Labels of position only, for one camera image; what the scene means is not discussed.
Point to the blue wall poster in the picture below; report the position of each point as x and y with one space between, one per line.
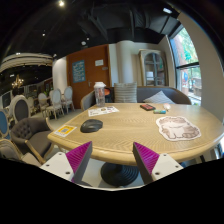
78 71

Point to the grey tufted armchair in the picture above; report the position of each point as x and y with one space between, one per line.
31 135

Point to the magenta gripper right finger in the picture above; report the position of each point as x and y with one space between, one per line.
153 166

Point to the grey oval-back chair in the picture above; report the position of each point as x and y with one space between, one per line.
20 108

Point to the pink small object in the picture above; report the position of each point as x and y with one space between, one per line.
166 106

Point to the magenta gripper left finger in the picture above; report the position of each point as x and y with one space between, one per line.
72 165

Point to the clear plastic tumbler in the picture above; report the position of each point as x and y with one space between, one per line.
99 89

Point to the black computer mouse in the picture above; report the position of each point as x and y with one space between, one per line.
91 125

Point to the blue oval-back chair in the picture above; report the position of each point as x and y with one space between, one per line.
4 127

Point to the wooden glass cabinet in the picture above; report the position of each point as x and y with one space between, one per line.
153 67

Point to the teal small tube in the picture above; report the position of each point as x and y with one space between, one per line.
159 112

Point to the grey sofa bench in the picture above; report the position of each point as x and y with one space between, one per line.
144 92

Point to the white printed menu sheet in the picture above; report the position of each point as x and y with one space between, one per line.
102 111

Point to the white dining chair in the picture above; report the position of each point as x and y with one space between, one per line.
56 103

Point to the white cushion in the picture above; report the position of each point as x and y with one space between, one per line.
159 98

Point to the yellow QR code sticker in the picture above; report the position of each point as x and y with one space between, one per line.
65 130

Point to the chandelier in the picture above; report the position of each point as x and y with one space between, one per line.
18 82

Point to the round wooden table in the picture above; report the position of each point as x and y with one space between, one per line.
112 144

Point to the cat-shaped mouse pad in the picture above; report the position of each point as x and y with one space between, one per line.
177 128

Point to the striped cushion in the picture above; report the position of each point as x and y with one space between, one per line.
125 92

